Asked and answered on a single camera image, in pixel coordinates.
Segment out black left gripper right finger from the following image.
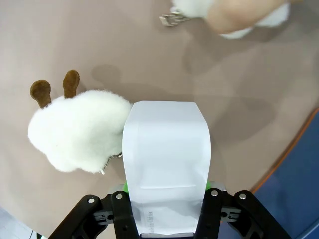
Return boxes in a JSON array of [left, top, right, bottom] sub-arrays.
[[194, 181, 292, 239]]

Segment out white plush with brown ears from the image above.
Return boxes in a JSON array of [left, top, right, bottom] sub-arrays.
[[27, 69, 133, 175]]

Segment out white digital clock block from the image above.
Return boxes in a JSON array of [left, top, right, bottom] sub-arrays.
[[121, 100, 212, 237]]

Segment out cream and white plush toy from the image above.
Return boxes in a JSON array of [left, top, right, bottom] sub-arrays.
[[159, 0, 304, 40]]

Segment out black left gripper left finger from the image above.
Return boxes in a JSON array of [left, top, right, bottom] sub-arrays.
[[47, 183, 138, 239]]

